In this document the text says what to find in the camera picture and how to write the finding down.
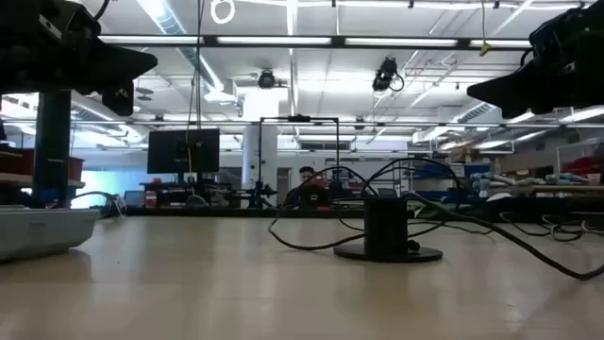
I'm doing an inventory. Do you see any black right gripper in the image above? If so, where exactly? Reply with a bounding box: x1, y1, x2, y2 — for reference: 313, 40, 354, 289
466, 26, 604, 120

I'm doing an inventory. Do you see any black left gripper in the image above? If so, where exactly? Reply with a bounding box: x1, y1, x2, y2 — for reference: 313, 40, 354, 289
0, 32, 159, 117

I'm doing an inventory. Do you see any black cable spool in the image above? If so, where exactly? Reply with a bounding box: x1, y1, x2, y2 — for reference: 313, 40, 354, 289
333, 196, 444, 264

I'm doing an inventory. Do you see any long black cord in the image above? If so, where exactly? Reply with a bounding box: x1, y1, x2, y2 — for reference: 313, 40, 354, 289
267, 158, 604, 281

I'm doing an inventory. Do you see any blue labelled storage bin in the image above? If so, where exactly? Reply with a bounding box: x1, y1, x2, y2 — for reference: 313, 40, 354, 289
411, 162, 492, 179

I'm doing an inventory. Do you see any black computer monitor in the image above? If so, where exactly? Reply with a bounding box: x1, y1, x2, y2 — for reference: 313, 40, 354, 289
146, 127, 221, 175

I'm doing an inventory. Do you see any red storage bin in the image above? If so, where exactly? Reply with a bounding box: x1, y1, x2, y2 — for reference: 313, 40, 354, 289
0, 147, 85, 183

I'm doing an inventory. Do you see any wooden shelf board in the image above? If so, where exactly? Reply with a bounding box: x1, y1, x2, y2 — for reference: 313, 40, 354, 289
0, 172, 86, 189

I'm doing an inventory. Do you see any white square column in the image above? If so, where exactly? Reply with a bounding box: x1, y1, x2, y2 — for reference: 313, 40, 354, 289
241, 89, 280, 193

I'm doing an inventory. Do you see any grey plastic tray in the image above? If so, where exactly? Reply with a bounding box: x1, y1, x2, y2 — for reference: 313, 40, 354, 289
0, 206, 101, 263

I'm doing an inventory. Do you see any person seated at bench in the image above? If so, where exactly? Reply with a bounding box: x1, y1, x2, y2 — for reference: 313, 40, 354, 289
282, 165, 332, 211

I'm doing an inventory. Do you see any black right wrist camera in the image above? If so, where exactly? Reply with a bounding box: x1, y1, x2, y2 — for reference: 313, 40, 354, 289
528, 5, 596, 53

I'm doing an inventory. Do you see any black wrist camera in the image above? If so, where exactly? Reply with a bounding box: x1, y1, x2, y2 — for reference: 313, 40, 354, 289
528, 5, 596, 53
0, 0, 103, 43

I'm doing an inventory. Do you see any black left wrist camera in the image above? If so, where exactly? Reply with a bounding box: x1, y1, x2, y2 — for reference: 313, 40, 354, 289
0, 0, 103, 43

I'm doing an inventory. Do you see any black thick support post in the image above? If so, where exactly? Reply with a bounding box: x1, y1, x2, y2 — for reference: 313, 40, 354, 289
31, 89, 73, 209

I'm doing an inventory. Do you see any white ring light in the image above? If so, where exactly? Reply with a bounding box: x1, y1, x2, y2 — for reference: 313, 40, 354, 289
210, 0, 236, 26

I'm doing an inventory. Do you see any thin grey cable loop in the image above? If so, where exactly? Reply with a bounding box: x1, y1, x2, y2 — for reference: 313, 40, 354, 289
70, 190, 127, 219

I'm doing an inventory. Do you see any black camera with cable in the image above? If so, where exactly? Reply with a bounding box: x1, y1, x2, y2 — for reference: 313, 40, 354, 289
372, 57, 406, 94

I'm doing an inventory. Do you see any black round ceiling camera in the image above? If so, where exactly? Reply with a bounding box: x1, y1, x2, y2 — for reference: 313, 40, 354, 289
257, 69, 277, 90

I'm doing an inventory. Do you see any black table edge rail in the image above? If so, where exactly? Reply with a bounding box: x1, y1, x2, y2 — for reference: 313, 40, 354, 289
126, 207, 367, 219

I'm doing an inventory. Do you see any black overhead frame bar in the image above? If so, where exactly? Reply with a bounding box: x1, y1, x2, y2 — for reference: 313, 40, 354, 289
96, 34, 537, 51

